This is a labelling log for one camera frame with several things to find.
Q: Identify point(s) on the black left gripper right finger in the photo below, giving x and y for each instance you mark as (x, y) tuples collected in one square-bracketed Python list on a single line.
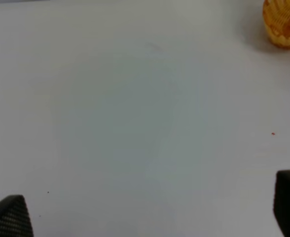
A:
[(281, 207)]

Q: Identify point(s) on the orange woven basket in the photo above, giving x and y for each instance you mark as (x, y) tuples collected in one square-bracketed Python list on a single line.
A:
[(276, 16)]

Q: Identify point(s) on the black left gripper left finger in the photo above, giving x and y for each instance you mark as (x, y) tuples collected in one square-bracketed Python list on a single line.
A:
[(14, 217)]

